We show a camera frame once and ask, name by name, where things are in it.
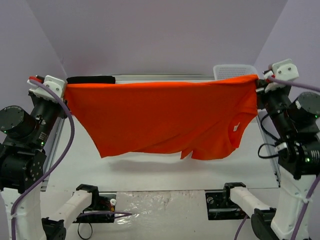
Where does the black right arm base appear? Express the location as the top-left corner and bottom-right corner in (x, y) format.
(205, 190), (247, 221)

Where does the white plastic basket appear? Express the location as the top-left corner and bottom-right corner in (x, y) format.
(213, 64), (258, 81)

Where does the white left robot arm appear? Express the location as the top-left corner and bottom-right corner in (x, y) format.
(0, 94), (101, 240)

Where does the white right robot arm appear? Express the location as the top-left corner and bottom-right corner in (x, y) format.
(221, 77), (320, 240)

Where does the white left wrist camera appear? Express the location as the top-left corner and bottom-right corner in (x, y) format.
(27, 75), (67, 102)

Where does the black folded t shirt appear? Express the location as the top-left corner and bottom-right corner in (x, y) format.
(66, 75), (116, 85)

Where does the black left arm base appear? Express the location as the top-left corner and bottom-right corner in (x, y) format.
(73, 192), (117, 224)

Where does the orange t shirt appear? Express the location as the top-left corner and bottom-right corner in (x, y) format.
(64, 74), (258, 161)

